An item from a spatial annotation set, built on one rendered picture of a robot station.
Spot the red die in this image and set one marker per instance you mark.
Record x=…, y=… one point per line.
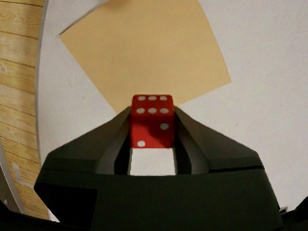
x=152, y=121

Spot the tan mat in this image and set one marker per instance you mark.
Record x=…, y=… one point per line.
x=129, y=47

